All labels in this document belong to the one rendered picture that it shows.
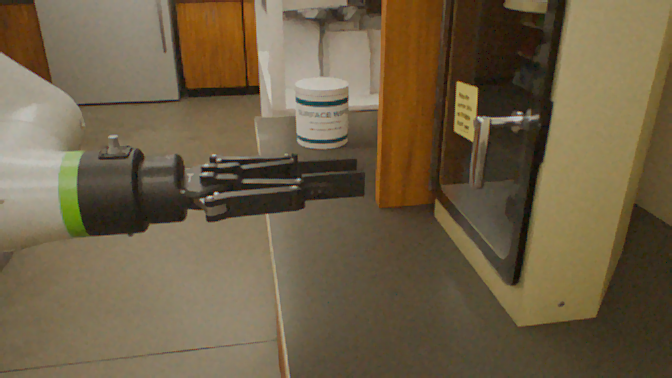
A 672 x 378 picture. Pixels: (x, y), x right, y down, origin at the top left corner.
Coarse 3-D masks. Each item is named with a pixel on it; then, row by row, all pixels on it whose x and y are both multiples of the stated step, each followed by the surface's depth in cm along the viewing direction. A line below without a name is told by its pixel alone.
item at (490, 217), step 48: (480, 0) 70; (528, 0) 58; (480, 48) 71; (528, 48) 59; (480, 96) 72; (528, 96) 60; (528, 144) 60; (480, 192) 74; (528, 192) 61; (480, 240) 75
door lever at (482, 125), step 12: (480, 120) 61; (492, 120) 61; (504, 120) 62; (516, 120) 62; (480, 132) 61; (516, 132) 62; (480, 144) 62; (480, 156) 63; (480, 168) 63; (480, 180) 64
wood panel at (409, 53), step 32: (384, 0) 86; (416, 0) 86; (384, 32) 88; (416, 32) 88; (384, 64) 89; (416, 64) 90; (384, 96) 92; (416, 96) 93; (384, 128) 94; (416, 128) 95; (384, 160) 97; (416, 160) 98; (384, 192) 99; (416, 192) 100
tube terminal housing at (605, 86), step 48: (576, 0) 52; (624, 0) 53; (576, 48) 54; (624, 48) 55; (576, 96) 57; (624, 96) 58; (576, 144) 59; (624, 144) 60; (576, 192) 62; (624, 192) 63; (528, 240) 64; (576, 240) 64; (624, 240) 83; (528, 288) 66; (576, 288) 68
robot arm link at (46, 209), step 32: (0, 128) 56; (32, 128) 58; (0, 160) 52; (32, 160) 53; (64, 160) 54; (0, 192) 51; (32, 192) 52; (64, 192) 52; (0, 224) 51; (32, 224) 52; (64, 224) 53
